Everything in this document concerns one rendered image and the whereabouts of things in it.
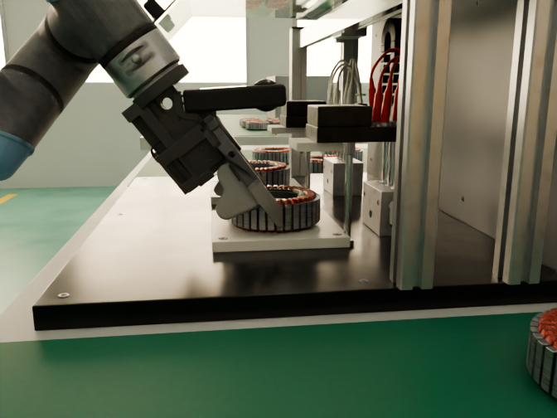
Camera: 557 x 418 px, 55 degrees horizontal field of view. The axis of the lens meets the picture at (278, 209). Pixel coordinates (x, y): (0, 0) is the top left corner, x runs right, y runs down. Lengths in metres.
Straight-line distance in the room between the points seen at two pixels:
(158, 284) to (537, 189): 0.34
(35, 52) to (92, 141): 4.83
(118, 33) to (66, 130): 4.94
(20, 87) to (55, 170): 4.97
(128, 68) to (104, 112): 4.85
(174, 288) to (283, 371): 0.14
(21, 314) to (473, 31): 0.59
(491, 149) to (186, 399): 0.46
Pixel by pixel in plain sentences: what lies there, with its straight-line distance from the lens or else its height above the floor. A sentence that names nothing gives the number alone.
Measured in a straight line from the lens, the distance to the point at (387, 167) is 0.68.
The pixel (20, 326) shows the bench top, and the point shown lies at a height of 0.75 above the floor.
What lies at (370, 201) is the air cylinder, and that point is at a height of 0.80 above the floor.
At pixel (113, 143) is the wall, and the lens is 5.44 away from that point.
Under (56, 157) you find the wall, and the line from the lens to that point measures 5.57.
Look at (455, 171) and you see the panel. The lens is 0.75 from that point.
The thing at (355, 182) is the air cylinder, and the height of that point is 0.79.
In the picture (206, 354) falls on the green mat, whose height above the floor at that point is 0.75.
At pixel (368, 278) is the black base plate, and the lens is 0.50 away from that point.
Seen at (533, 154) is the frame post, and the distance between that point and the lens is 0.50.
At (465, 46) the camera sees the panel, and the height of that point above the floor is 0.99.
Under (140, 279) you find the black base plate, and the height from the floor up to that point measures 0.77.
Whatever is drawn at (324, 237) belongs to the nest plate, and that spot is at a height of 0.78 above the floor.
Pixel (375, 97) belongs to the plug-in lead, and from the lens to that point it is 0.65.
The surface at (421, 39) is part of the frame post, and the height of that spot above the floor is 0.98.
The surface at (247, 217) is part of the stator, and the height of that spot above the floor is 0.80.
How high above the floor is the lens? 0.94
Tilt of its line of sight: 13 degrees down
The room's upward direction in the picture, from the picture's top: straight up
